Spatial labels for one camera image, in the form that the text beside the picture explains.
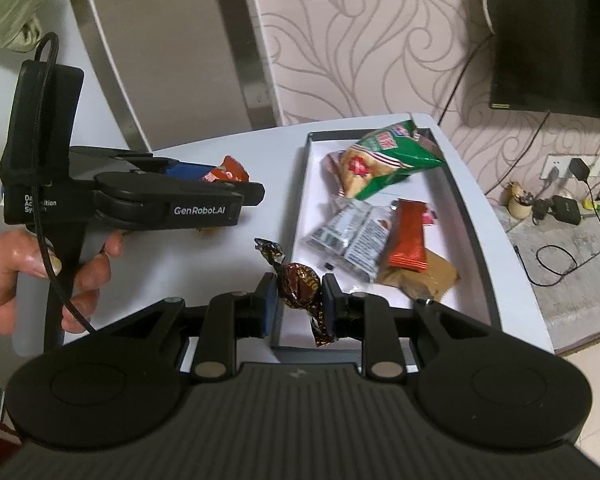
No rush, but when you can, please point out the green chips picture bag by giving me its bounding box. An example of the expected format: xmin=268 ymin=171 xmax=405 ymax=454
xmin=337 ymin=132 xmax=447 ymax=200

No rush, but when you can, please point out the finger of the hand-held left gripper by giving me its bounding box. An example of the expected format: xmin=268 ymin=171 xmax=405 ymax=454
xmin=94 ymin=171 xmax=266 ymax=212
xmin=70 ymin=146 xmax=217 ymax=182

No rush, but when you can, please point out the black power adapter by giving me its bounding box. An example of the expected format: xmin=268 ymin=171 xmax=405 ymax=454
xmin=550 ymin=196 xmax=583 ymax=226

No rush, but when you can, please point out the person's left hand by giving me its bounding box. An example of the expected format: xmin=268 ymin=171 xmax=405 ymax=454
xmin=0 ymin=230 xmax=126 ymax=336

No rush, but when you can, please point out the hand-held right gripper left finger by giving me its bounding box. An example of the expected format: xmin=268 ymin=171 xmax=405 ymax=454
xmin=109 ymin=272 xmax=280 ymax=382

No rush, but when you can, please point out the beige cup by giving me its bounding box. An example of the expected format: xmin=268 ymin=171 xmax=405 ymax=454
xmin=509 ymin=181 xmax=536 ymax=219

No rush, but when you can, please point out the clear printed snack packet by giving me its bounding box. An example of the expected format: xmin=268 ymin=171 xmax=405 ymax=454
xmin=300 ymin=197 xmax=396 ymax=286

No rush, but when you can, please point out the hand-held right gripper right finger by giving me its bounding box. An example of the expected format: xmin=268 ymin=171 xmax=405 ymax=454
xmin=320 ymin=274 xmax=487 ymax=379

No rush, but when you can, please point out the white metal-framed chair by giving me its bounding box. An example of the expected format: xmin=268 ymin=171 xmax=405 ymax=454
xmin=62 ymin=0 xmax=276 ymax=153

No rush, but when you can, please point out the brown foil candy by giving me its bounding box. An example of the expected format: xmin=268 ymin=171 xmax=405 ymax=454
xmin=253 ymin=237 xmax=338 ymax=348

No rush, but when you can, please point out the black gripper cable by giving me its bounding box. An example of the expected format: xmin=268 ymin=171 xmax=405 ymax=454
xmin=32 ymin=32 xmax=98 ymax=333

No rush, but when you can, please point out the brown paper snack packet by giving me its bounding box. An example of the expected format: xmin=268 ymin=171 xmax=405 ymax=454
xmin=377 ymin=247 xmax=460 ymax=303

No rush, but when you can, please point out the black television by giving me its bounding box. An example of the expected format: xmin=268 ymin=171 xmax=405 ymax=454
xmin=487 ymin=0 xmax=600 ymax=121

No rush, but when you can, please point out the orange snack packet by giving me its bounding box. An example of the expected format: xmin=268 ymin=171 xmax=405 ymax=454
xmin=197 ymin=156 xmax=251 ymax=184

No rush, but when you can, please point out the grey box with white inside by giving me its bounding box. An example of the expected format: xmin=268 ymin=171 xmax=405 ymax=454
xmin=269 ymin=127 xmax=503 ymax=356

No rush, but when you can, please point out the long red snack bar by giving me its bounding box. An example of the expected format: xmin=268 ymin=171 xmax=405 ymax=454
xmin=387 ymin=199 xmax=431 ymax=272

